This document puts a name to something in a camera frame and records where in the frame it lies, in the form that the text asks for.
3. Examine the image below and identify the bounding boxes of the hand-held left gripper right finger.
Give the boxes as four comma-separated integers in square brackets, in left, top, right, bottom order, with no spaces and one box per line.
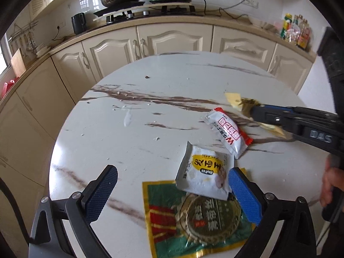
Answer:
[228,167,318,258]

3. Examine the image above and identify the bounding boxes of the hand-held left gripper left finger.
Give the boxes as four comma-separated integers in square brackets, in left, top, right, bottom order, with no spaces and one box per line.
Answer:
[28,165,119,258]

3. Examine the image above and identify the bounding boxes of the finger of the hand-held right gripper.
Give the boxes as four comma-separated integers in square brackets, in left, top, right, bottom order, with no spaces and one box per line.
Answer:
[250,106,299,133]
[258,105,344,124]

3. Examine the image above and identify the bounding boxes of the yellow snack wrapper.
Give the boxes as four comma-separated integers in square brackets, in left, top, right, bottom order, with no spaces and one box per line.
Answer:
[224,92,289,140]

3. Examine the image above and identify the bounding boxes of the white yellow snack packet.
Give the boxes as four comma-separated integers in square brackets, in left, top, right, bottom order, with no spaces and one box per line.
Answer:
[176,141,235,201]

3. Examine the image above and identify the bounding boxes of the person's right hand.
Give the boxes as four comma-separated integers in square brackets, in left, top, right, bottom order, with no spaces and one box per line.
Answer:
[320,156,344,207]

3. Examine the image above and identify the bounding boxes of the white red snack packet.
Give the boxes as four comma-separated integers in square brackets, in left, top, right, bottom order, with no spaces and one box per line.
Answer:
[205,107,253,160]

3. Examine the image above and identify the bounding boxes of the round white marble table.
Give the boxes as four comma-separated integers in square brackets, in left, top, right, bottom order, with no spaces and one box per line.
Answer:
[48,51,323,258]

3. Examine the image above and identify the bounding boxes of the red green gold packet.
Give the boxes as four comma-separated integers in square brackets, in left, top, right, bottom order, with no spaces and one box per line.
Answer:
[142,168,256,258]

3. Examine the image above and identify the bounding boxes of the group of condiment bottles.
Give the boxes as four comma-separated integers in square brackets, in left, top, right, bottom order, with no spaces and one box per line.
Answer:
[281,13,312,50]

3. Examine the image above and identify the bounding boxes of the cream lower cabinets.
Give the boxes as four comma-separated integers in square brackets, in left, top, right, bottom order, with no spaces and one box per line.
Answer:
[0,23,318,248]

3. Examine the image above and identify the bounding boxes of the red plastic basket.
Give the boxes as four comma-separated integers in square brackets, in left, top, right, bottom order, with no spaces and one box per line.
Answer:
[0,77,19,100]

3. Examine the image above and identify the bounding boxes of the black gas stove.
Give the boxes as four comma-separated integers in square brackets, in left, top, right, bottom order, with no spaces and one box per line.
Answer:
[105,7,197,25]

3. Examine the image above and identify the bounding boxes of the stack of white bowls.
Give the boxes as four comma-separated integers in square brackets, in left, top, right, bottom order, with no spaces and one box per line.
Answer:
[35,46,51,58]

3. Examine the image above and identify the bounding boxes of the wooden cutting board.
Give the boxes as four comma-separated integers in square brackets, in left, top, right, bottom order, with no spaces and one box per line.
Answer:
[11,48,27,78]

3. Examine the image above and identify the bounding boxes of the kitchen window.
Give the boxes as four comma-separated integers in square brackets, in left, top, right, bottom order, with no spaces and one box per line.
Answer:
[0,36,9,74]

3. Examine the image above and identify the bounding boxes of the black electric kettle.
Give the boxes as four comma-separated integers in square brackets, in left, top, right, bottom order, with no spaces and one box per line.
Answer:
[71,13,87,35]

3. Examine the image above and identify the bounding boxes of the black cooker power cable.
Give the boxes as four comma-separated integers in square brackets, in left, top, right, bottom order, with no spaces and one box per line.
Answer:
[191,0,248,20]

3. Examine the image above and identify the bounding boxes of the black kettle power cable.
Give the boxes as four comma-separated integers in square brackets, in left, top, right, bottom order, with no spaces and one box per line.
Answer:
[51,28,68,42]

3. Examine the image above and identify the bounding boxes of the wall utensil rack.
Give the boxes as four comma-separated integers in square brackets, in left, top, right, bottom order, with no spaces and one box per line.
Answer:
[7,23,38,54]

